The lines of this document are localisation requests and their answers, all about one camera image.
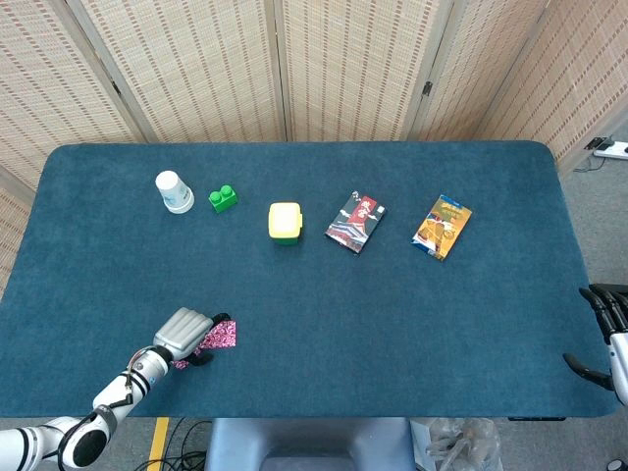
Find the clear plastic bag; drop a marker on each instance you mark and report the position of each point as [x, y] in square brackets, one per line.
[456, 444]

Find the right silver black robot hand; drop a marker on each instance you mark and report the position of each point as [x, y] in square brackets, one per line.
[619, 363]

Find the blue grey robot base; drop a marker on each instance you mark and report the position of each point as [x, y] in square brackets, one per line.
[309, 441]

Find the black red printed box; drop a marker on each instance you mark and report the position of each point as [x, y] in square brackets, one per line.
[354, 223]

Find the black power plug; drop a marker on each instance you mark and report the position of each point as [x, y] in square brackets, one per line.
[595, 143]

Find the upside-down white paper cups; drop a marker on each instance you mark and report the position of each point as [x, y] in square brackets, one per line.
[172, 192]

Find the green toy building brick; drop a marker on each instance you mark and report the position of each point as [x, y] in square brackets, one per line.
[223, 199]

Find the yellow blue snack box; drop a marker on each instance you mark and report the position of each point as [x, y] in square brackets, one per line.
[441, 228]

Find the black screen hinge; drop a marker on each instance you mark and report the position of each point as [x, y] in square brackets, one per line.
[427, 88]

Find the woven folding screen panel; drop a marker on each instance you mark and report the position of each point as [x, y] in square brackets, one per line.
[476, 68]
[353, 68]
[10, 230]
[54, 83]
[191, 68]
[579, 78]

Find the red white patterned cloth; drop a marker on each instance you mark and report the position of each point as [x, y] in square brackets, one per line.
[180, 364]

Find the green container with yellow lid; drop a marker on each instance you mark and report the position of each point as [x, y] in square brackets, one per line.
[284, 221]

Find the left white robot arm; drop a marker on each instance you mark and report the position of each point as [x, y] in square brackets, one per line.
[103, 402]

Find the yellow floor tape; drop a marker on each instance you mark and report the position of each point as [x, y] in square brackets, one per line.
[158, 444]

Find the white power strip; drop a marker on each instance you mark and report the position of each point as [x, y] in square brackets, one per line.
[613, 149]

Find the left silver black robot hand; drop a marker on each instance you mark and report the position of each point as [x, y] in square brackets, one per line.
[184, 331]

